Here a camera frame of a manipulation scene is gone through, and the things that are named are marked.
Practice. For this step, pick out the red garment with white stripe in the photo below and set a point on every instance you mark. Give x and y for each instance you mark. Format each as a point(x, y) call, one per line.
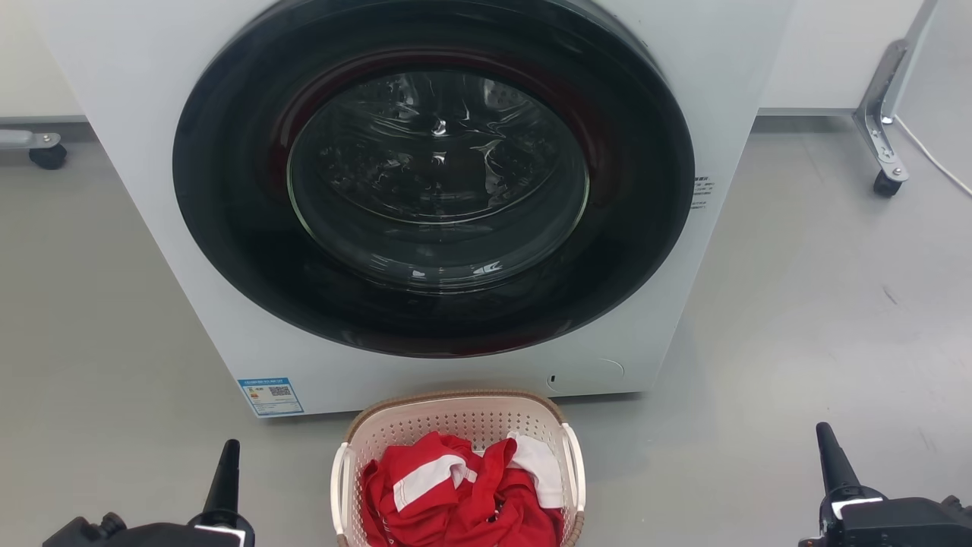
point(456, 516)

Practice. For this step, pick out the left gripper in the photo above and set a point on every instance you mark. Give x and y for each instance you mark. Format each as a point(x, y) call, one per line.
point(224, 532)

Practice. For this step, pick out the small printed washer sticker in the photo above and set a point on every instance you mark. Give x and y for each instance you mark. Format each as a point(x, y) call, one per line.
point(703, 194)

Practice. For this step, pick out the white plastic laundry basket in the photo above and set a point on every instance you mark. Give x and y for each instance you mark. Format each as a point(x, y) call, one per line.
point(456, 416)

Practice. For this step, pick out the black caster wheel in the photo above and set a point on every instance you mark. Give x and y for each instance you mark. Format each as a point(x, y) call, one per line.
point(48, 156)
point(886, 184)

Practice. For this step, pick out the white front-load washing machine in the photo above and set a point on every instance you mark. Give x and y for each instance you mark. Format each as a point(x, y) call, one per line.
point(721, 76)

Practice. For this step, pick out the dark round washing machine door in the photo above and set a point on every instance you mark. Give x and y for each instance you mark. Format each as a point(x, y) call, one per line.
point(228, 190)

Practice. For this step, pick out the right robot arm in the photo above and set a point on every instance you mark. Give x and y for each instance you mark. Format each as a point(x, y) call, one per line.
point(926, 524)

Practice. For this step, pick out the blue-bordered energy label sticker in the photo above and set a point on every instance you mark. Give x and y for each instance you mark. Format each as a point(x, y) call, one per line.
point(270, 396)

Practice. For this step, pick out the round washer filter cover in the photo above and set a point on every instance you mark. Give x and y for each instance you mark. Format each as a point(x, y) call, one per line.
point(588, 376)

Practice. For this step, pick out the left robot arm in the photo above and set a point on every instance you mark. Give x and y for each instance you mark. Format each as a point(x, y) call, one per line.
point(121, 533)

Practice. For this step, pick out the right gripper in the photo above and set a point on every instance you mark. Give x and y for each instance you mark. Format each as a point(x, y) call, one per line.
point(854, 513)

